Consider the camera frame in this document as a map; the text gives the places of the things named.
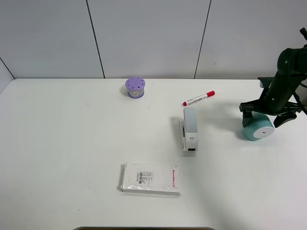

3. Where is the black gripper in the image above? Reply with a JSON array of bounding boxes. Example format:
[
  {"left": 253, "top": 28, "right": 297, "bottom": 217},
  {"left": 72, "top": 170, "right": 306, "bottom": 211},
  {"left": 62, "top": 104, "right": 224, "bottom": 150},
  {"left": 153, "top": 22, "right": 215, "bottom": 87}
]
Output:
[{"left": 239, "top": 72, "right": 301, "bottom": 128}]

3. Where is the teal round pencil sharpener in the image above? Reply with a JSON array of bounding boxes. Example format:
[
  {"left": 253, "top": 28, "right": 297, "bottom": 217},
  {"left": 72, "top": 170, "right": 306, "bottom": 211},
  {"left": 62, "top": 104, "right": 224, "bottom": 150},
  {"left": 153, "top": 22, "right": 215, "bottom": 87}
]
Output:
[{"left": 242, "top": 112, "right": 274, "bottom": 141}]

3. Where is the dark green robot arm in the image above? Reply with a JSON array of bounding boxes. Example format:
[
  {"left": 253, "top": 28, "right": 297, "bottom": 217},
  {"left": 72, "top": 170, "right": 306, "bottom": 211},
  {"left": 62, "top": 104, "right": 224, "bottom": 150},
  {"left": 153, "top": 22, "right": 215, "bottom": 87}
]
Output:
[{"left": 239, "top": 46, "right": 307, "bottom": 128}]

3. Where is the white grey stapler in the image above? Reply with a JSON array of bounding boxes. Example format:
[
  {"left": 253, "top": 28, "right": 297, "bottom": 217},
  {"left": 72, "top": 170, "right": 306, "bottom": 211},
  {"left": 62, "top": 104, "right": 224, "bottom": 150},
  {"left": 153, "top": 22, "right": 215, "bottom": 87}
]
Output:
[{"left": 179, "top": 107, "right": 199, "bottom": 156}]

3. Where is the red capped whiteboard marker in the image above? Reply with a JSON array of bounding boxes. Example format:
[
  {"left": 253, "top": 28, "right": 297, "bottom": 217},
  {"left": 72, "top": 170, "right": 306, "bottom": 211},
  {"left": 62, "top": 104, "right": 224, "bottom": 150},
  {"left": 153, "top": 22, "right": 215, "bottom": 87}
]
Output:
[{"left": 182, "top": 91, "right": 215, "bottom": 106}]

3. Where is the white flat cardboard box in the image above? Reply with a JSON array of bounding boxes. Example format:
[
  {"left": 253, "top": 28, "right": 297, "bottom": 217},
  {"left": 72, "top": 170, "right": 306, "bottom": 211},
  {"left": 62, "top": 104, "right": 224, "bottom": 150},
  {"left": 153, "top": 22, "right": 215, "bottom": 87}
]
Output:
[{"left": 120, "top": 163, "right": 181, "bottom": 196}]

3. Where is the purple round container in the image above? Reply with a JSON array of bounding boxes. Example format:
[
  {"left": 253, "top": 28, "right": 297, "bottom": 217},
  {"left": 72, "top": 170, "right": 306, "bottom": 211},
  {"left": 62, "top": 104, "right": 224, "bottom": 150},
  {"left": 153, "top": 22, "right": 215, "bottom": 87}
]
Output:
[{"left": 125, "top": 77, "right": 146, "bottom": 99}]

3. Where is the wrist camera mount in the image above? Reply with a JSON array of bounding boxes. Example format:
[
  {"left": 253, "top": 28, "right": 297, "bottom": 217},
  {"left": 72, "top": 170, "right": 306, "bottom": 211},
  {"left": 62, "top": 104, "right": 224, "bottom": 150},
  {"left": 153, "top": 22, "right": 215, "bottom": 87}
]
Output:
[{"left": 258, "top": 77, "right": 274, "bottom": 89}]

